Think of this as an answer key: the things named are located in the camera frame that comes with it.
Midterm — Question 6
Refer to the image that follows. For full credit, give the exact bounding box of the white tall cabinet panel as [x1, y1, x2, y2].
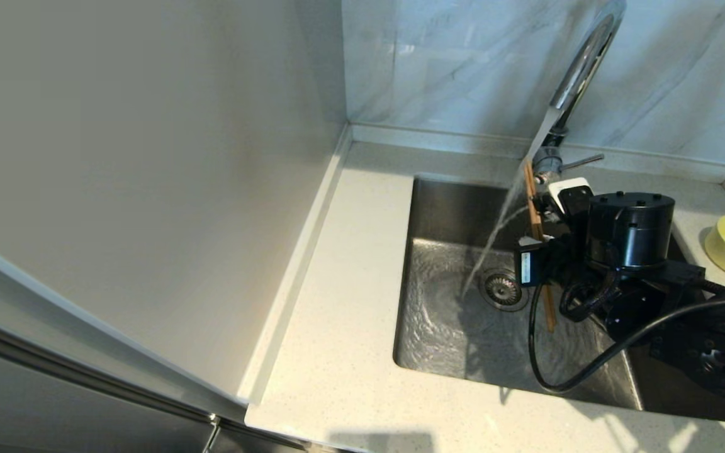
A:
[0, 0, 352, 406]

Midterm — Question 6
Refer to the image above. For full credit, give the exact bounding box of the stainless steel sink basin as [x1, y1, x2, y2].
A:
[393, 176, 725, 423]

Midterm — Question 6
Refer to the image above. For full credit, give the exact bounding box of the chrome gooseneck faucet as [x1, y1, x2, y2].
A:
[529, 0, 626, 183]

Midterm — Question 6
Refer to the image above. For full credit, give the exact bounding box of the grey appliance door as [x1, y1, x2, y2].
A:
[0, 308, 363, 453]

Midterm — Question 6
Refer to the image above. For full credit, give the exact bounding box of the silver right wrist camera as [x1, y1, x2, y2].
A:
[551, 178, 593, 216]

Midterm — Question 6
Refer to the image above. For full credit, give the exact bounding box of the round metal drain strainer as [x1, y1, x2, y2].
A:
[478, 268, 530, 313]

